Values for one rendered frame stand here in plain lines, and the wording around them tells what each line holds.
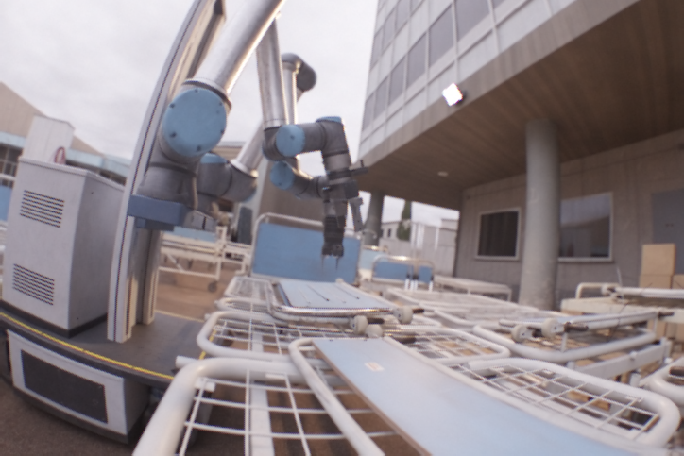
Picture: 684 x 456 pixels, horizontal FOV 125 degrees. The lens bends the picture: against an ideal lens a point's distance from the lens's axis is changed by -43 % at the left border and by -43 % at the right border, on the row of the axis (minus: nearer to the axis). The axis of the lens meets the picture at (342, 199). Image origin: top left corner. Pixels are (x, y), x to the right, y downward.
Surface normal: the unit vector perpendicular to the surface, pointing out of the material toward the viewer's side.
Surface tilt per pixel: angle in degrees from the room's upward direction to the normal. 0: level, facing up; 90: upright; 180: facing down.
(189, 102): 95
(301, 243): 90
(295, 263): 90
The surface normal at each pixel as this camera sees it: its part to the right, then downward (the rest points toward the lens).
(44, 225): 0.25, -0.13
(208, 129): 0.59, 0.04
